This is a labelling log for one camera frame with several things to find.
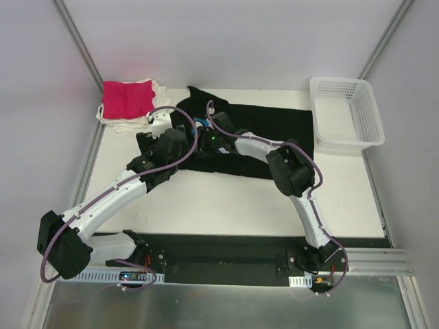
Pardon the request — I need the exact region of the white plastic basket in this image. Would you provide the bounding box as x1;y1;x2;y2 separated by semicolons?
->
309;77;385;154

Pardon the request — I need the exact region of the left white cable duct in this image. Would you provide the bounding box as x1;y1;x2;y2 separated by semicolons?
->
67;269;165;284

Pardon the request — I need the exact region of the black daisy print t-shirt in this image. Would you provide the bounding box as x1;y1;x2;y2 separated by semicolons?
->
176;86;314;180

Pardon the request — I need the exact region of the pink folded t-shirt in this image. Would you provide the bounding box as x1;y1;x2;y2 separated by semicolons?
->
102;80;156;120

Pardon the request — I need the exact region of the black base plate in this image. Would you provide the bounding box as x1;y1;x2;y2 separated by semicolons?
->
104;232;350;285

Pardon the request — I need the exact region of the white cable duct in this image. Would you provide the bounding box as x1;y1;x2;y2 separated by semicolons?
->
67;269;165;284
288;276;313;289

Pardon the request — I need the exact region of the white folded t-shirt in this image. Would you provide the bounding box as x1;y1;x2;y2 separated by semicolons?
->
96;77;171;133

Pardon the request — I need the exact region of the right white cable duct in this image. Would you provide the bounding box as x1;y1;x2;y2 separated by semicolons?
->
288;276;313;289

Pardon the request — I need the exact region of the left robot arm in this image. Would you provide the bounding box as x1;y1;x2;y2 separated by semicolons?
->
37;125;189;279

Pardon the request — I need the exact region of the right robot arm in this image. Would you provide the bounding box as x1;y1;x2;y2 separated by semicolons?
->
192;112;340;274

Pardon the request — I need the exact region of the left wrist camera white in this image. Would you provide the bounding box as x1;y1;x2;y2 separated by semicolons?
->
147;110;172;138

